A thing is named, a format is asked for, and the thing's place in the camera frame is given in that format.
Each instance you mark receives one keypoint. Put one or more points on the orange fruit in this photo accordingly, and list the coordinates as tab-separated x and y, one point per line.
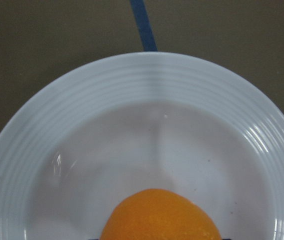
157	214

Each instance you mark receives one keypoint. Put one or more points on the white round plate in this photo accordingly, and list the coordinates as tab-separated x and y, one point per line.
116	126

